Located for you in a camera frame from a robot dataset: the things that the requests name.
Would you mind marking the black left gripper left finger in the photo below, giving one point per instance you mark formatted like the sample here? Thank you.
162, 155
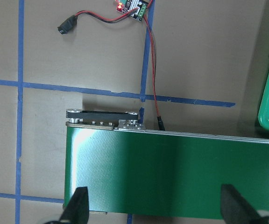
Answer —
77, 210

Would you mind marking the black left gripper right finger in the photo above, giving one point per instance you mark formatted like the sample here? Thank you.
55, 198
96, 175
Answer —
235, 209

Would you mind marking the green conveyor belt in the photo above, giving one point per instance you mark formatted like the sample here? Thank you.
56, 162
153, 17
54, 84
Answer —
129, 169

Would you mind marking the small motor controller board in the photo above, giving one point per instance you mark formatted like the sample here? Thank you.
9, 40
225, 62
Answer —
140, 6

